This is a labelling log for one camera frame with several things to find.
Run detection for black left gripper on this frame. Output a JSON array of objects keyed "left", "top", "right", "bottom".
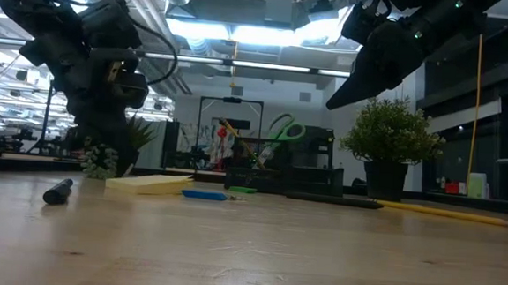
[{"left": 12, "top": 39, "right": 152, "bottom": 172}]

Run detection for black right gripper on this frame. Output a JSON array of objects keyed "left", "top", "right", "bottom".
[{"left": 326, "top": 0, "right": 431, "bottom": 116}]

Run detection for yellow sticky note pad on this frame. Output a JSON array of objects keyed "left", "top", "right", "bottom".
[{"left": 103, "top": 169, "right": 196, "bottom": 199}]

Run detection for black pen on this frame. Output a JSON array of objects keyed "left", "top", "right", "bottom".
[
  {"left": 41, "top": 176, "right": 75, "bottom": 206},
  {"left": 284, "top": 191, "right": 384, "bottom": 211}
]

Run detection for green handled scissors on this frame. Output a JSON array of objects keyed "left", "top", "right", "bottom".
[{"left": 257, "top": 111, "right": 309, "bottom": 164}]

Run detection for blue eraser block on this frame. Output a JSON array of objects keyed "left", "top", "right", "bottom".
[{"left": 181, "top": 189, "right": 229, "bottom": 202}]

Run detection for yellow pencil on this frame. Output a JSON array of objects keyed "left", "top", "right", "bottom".
[
  {"left": 215, "top": 116, "right": 269, "bottom": 170},
  {"left": 375, "top": 199, "right": 508, "bottom": 228}
]

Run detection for black mesh desk organizer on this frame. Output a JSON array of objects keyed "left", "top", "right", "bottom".
[{"left": 223, "top": 121, "right": 347, "bottom": 199}]

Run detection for small succulent in black pot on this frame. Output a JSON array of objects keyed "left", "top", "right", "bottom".
[{"left": 78, "top": 112, "right": 161, "bottom": 184}]

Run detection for bushy green potted plant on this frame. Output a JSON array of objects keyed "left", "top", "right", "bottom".
[{"left": 336, "top": 94, "right": 447, "bottom": 206}]

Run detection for long ceiling light strip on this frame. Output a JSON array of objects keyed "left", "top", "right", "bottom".
[{"left": 128, "top": 49, "right": 353, "bottom": 78}]

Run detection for pale green container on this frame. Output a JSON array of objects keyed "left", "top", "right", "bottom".
[{"left": 467, "top": 171, "right": 489, "bottom": 200}]

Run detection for green eraser block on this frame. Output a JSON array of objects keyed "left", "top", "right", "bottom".
[{"left": 228, "top": 185, "right": 258, "bottom": 195}]

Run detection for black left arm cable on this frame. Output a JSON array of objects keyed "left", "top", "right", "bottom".
[{"left": 123, "top": 17, "right": 182, "bottom": 89}]

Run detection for yellow hanging cable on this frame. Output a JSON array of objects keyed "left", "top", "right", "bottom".
[{"left": 467, "top": 33, "right": 486, "bottom": 179}]

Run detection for black background gantry frame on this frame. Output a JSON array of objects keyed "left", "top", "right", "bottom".
[{"left": 193, "top": 95, "right": 265, "bottom": 175}]

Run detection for black aluminium table frame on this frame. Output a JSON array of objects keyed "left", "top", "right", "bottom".
[{"left": 0, "top": 153, "right": 508, "bottom": 216}]

